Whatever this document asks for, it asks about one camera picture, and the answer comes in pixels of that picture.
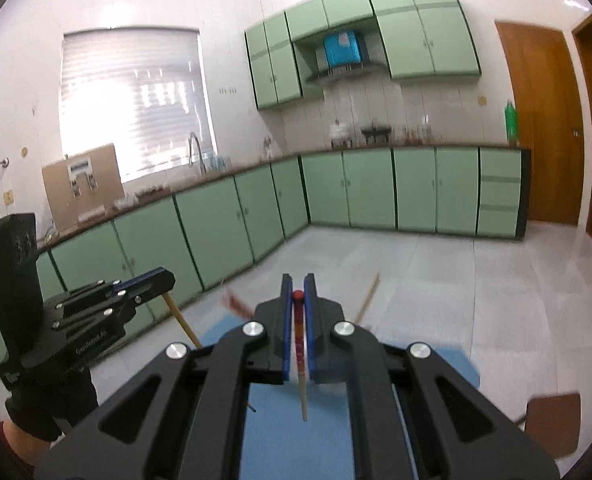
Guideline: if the white pot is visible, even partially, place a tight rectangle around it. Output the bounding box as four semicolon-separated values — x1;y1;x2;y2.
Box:
328;122;351;148

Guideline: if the blue table mat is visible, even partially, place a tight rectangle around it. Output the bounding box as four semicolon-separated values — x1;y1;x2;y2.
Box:
196;317;482;480

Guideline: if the person's left hand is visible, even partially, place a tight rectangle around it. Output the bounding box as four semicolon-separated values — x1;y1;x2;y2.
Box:
6;366;100;443

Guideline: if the person's left forearm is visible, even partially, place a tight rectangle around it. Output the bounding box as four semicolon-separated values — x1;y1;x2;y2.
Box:
0;419;71;480

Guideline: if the green wall cabinet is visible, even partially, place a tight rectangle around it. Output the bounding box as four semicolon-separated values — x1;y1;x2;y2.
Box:
365;0;482;80
245;10;304;111
285;0;377;42

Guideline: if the brown wooden stool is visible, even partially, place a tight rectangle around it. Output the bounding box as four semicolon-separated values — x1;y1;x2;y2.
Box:
516;392;582;461

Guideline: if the metal range hood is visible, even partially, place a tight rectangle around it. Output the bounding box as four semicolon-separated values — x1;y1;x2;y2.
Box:
305;60;387;85

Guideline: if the blue box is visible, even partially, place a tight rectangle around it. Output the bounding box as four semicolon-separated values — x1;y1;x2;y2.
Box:
322;31;364;68

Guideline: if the row of green base cabinets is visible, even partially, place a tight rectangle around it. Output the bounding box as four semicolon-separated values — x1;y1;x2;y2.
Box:
0;146;532;361

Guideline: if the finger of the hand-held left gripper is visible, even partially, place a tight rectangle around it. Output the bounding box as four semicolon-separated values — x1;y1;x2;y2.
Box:
68;267;170;292
43;271;177;332

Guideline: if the group of glass jars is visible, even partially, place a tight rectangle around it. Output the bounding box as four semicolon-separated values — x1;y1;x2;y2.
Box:
401;117;434;143

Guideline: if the cardboard box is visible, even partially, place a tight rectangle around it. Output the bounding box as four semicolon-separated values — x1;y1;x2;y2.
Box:
42;143;125;231

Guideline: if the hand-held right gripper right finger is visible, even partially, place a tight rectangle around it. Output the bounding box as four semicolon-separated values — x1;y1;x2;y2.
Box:
303;272;561;480

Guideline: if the metal kitchen faucet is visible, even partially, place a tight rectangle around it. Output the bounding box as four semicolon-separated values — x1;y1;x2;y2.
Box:
188;132;209;176

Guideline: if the green plastic bottle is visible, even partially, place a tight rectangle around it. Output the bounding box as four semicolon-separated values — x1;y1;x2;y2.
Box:
504;100;521;147

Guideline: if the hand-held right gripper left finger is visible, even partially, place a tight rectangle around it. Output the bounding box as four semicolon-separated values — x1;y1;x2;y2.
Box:
34;272;295;480

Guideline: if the white window blind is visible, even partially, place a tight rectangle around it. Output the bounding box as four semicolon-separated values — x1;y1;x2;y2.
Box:
58;29;217;183

